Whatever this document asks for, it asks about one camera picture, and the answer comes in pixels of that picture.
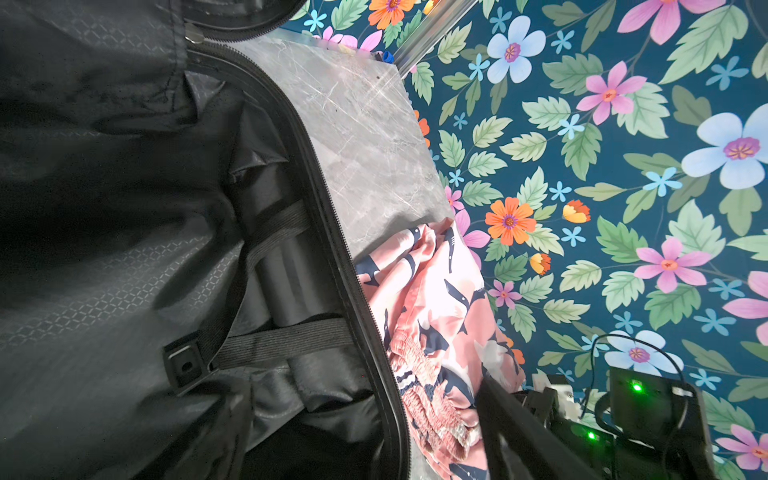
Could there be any pink patterned garment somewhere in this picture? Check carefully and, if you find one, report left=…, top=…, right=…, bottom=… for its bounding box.
left=355, top=218, right=525, bottom=479

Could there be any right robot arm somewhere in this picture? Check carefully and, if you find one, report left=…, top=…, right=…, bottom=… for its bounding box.
left=521, top=367, right=716, bottom=479

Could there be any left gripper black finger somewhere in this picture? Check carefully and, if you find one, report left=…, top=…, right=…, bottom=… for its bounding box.
left=475, top=378, right=597, bottom=480

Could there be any white hard-shell suitcase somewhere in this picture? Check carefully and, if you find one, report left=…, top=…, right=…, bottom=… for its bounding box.
left=0, top=0, right=421, bottom=480

